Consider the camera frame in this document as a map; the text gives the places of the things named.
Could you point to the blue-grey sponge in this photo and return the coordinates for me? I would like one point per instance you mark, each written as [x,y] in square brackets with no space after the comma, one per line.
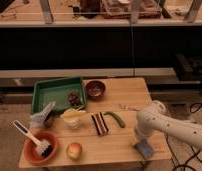
[144,149]

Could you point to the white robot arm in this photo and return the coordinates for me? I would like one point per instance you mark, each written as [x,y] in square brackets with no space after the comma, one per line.
[152,117]

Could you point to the dark maroon bowl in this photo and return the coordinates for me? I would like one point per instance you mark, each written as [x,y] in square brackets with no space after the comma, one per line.
[95,89]

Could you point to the dark grapes bunch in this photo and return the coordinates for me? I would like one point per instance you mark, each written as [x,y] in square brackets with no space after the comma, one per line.
[74,99]

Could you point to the green plastic tray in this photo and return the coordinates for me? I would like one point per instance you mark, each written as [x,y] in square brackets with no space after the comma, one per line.
[57,90]

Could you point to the striped folded cloth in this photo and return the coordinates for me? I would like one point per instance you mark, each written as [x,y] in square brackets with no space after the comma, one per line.
[100,124]

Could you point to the green cucumber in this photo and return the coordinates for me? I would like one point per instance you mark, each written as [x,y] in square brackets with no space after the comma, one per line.
[118,119]

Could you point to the wooden table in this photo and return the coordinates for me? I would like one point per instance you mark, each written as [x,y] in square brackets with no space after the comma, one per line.
[113,148]

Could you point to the red-yellow apple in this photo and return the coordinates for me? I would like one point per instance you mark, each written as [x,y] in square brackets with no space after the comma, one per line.
[74,150]

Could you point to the white dish brush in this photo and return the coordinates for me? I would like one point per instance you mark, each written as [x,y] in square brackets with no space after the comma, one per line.
[43,147]

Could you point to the orange bowl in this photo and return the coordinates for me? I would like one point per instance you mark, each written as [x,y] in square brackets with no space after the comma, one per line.
[29,148]

